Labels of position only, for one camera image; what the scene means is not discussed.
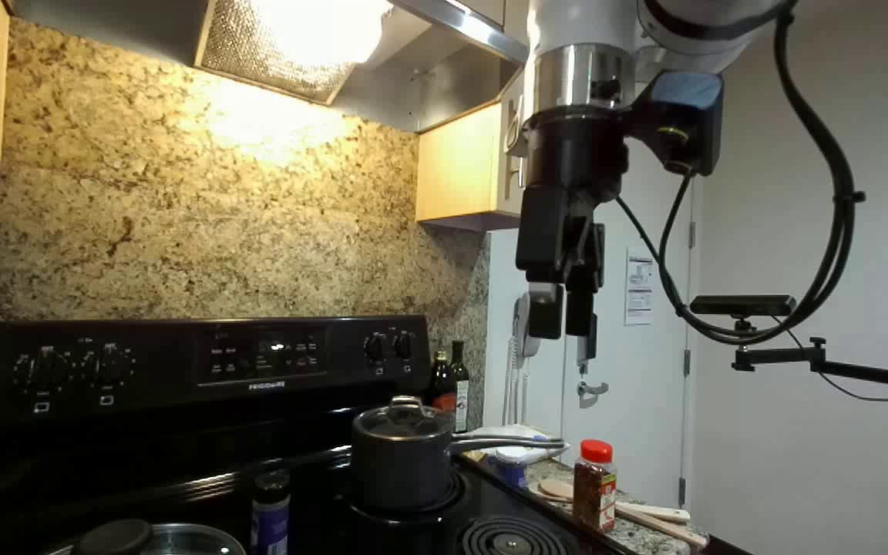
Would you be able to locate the black electric stove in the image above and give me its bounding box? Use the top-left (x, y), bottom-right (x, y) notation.
top-left (0, 310), bottom-right (612, 555)

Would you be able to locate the white door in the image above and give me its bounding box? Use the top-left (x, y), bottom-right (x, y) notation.
top-left (561, 166), bottom-right (698, 507)

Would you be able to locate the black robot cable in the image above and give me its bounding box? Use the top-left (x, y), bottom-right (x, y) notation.
top-left (612, 5), bottom-right (870, 348)

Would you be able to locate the white wall phone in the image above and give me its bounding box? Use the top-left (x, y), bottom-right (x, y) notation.
top-left (508, 297), bottom-right (538, 360)

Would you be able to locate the metal door handle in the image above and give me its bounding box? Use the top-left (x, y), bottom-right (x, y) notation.
top-left (578, 378), bottom-right (614, 411)

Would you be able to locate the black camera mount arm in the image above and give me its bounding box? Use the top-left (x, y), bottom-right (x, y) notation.
top-left (727, 314), bottom-right (888, 394)

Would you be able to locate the wooden spoon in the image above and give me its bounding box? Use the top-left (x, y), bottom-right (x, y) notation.
top-left (538, 470), bottom-right (710, 549)

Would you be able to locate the blue tub with white lid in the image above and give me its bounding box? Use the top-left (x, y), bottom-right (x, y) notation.
top-left (477, 426), bottom-right (561, 492)

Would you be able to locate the blue bottle with black cap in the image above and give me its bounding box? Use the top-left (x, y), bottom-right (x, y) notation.
top-left (249, 465), bottom-right (296, 555)

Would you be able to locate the steel range hood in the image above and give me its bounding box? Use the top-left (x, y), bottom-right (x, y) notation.
top-left (6, 0), bottom-right (532, 135)

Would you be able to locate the black door lock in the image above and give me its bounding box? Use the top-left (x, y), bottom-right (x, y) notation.
top-left (578, 334), bottom-right (602, 374)

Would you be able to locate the black stereo camera bar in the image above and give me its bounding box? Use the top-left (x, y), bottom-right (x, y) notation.
top-left (688, 294), bottom-right (799, 320)

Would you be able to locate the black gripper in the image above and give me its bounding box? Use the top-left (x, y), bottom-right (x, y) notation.
top-left (512, 104), bottom-right (632, 342)

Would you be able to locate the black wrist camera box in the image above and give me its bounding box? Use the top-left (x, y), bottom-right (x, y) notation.
top-left (626, 67), bottom-right (727, 179)

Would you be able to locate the steel pot with lid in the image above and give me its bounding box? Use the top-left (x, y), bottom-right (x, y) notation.
top-left (72, 519), bottom-right (254, 555)

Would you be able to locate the dark pot with lid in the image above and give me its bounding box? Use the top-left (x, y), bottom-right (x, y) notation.
top-left (348, 394), bottom-right (568, 519)

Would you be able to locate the spice container with orange lid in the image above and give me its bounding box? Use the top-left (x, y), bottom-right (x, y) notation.
top-left (572, 438), bottom-right (620, 535)

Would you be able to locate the dark glass bottle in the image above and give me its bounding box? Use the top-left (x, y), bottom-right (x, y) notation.
top-left (426, 352), bottom-right (460, 419)
top-left (447, 339), bottom-right (476, 429)

